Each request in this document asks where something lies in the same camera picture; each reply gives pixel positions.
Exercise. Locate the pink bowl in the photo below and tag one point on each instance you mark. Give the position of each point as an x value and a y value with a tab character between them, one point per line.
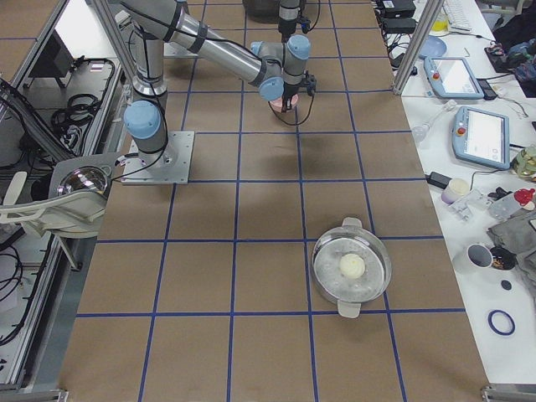
276	104

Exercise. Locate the light blue plate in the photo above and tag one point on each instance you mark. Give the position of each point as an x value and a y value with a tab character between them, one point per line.
433	47

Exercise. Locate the black small bowl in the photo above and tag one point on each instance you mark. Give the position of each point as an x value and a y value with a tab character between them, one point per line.
502	259

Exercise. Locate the steel steamer pot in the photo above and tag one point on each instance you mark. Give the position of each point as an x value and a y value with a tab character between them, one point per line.
350	294

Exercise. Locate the upper teach pendant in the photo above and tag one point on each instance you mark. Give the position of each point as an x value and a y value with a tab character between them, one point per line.
452	78

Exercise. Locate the teach pendant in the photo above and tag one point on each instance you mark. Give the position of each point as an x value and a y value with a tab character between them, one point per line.
481	137
452	78

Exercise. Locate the black power adapter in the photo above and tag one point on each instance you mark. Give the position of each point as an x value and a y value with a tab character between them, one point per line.
437	180

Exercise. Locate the white steamed bun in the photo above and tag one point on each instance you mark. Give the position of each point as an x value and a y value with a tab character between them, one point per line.
352	266

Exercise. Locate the purple white cup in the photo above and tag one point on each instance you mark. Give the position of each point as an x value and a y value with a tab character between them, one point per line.
455	189

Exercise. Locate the lower teach pendant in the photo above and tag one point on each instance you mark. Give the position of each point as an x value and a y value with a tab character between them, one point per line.
481	137

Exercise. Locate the glass dome lid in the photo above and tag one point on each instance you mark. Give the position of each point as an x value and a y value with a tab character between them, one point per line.
84	178

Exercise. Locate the white plastic chair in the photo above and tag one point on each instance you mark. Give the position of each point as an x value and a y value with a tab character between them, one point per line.
76	215

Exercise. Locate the white mug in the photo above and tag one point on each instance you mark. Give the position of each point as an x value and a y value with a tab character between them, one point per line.
473	258

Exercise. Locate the grey folded cloth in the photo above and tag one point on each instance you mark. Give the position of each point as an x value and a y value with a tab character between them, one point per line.
517	235

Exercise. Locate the black round lid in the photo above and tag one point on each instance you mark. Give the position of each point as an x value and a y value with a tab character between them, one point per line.
506	285

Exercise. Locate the aluminium frame post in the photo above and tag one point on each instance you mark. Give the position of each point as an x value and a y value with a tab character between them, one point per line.
423	28

